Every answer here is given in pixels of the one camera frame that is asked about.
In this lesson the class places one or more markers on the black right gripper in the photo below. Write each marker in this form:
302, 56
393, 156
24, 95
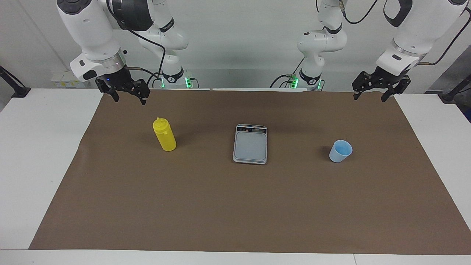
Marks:
123, 82

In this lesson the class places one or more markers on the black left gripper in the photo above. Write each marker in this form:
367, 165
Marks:
379, 79

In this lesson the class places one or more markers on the yellow squeeze bottle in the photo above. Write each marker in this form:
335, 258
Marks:
165, 138

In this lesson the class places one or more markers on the light blue plastic cup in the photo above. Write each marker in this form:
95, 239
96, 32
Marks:
338, 152

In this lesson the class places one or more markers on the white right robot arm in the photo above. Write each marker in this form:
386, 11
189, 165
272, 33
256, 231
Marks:
88, 29

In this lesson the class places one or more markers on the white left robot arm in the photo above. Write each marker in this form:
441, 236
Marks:
415, 29

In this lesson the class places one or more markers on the silver digital kitchen scale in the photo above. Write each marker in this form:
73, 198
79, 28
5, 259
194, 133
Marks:
250, 147

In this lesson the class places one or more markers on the white power strip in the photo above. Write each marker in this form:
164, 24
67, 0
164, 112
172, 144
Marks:
62, 81

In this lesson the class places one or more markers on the black clamp stand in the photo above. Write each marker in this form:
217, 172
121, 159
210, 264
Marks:
450, 96
20, 91

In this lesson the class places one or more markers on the brown paper table mat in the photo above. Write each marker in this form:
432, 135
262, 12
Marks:
220, 206

